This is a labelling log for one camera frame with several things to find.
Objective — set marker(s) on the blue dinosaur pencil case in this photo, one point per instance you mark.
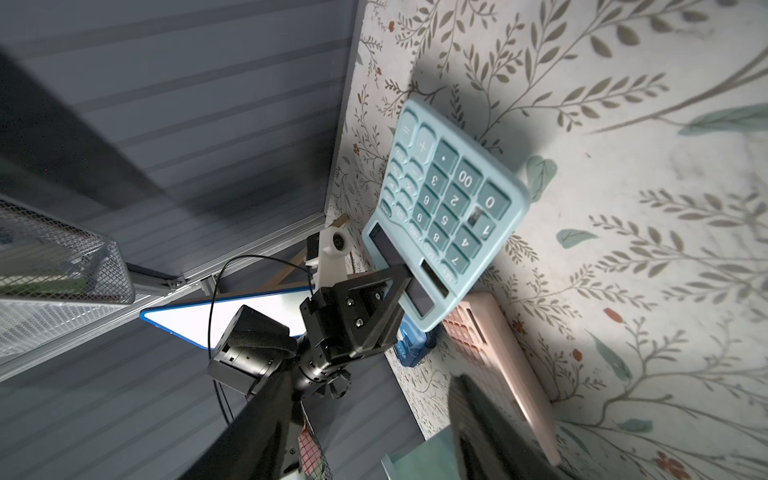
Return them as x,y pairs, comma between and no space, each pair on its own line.
412,344

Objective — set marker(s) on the teal calculator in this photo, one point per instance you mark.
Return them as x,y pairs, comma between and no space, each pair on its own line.
445,209

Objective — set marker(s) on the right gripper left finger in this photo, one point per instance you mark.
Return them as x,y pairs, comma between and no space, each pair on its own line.
253,446

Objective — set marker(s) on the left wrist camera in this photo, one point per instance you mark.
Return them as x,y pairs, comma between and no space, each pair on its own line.
330,267

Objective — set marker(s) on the small pink calculator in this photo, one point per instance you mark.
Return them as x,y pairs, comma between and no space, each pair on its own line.
482,334

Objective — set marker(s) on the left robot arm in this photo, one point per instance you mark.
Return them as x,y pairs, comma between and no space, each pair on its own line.
254,347

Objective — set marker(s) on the mint green storage box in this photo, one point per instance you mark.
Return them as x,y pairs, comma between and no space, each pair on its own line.
433,459

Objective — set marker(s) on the black wire wall basket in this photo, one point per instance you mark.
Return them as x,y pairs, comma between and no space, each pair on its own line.
304,457

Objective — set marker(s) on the blue framed whiteboard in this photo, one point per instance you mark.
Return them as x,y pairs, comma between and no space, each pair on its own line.
189,320

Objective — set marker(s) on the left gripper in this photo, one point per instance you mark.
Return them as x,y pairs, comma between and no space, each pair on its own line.
355,318

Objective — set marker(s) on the white mesh wall basket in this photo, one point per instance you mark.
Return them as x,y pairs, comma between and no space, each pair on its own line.
56,277

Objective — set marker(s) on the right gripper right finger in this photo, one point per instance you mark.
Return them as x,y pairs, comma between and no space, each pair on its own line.
486,444

